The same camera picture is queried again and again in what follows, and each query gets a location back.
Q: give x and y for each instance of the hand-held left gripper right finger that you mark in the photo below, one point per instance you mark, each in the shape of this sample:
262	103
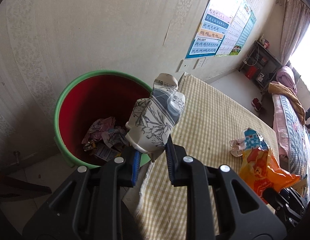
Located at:
170	161

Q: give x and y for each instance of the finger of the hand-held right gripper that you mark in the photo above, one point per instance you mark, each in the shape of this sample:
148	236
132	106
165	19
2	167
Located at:
271	197

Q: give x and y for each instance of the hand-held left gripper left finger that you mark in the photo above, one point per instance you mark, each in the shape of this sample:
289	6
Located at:
135	166

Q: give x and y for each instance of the orange snack bag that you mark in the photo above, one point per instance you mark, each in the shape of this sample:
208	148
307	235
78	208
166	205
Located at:
260	170

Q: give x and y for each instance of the blue white floral carton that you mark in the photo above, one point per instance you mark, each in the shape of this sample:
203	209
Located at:
155	120

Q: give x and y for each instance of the pink snack packet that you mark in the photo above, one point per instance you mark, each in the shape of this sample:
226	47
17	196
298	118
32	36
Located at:
99	128

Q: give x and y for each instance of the red bucket with green rim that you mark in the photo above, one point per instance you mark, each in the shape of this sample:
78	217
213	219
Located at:
77	110

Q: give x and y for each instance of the crumpled yellow white carton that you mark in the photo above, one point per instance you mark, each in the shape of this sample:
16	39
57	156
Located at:
104	153

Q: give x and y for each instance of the crumpled white blue wrapper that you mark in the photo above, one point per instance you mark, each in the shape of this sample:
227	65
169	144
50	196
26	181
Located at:
116	136

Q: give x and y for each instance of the crumpled brown wrapper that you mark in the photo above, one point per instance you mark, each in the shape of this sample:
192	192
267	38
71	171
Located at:
88	146

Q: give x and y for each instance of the clear plastic wrapper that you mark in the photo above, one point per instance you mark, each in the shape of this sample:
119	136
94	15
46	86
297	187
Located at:
236	147

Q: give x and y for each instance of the yellow checked tablecloth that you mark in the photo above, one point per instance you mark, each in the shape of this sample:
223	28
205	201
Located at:
215	120

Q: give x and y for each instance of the blue patterned quilt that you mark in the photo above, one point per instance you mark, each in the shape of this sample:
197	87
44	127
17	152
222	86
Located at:
297	140

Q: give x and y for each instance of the pink bed cover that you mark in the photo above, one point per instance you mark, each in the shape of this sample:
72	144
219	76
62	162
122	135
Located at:
281	125

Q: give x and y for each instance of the red slipper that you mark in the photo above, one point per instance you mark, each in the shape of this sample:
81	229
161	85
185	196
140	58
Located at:
255	101
259	108

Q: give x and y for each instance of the brown towel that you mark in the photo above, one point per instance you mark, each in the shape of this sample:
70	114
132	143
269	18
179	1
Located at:
282	90

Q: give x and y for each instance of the red box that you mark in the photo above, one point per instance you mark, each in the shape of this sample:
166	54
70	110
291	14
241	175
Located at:
251	72

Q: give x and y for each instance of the pink folded blanket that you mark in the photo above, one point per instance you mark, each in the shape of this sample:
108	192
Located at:
286	77

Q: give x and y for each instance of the metal shelf rack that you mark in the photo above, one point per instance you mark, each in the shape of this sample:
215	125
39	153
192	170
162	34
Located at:
265	62

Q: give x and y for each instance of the patterned curtain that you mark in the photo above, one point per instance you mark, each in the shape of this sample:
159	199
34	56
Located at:
295	25

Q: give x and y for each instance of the white wall switch plate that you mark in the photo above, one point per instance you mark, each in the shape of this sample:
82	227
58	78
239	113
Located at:
184	65

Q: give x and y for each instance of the white wall socket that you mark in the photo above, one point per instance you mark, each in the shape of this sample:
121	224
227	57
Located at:
203	61
197	63

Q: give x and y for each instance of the blue letter wall poster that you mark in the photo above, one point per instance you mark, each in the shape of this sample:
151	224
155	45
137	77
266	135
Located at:
210	35

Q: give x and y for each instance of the white chart wall poster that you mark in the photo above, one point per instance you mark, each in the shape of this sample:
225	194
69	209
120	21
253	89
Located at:
235	32

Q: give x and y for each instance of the green chart wall poster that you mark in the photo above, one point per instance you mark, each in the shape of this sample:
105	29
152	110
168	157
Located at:
245	35

